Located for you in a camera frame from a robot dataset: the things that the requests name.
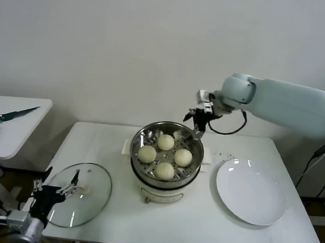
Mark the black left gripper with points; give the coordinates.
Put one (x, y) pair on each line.
(46, 199)

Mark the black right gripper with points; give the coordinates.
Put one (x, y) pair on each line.
(202, 118)

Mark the steamed white baozi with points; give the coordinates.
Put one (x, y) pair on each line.
(183, 157)
(164, 171)
(165, 142)
(147, 154)

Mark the round glass pot lid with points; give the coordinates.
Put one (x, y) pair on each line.
(93, 200)

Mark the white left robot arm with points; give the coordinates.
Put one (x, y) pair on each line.
(31, 232)

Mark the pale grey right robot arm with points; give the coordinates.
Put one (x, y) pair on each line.
(289, 104)

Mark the stainless steel steamer basket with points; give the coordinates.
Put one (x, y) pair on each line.
(141, 136)

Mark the white side table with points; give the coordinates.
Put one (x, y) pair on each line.
(21, 137)

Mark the white electric cooker base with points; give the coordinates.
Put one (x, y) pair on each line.
(159, 195)

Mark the round white plate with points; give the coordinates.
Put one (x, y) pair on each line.
(245, 188)

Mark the white table foot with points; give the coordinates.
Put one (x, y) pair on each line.
(323, 218)

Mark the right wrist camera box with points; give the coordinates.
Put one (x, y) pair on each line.
(203, 98)

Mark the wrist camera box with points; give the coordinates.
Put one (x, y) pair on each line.
(203, 98)
(14, 219)

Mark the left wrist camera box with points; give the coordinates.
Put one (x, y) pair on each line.
(14, 219)

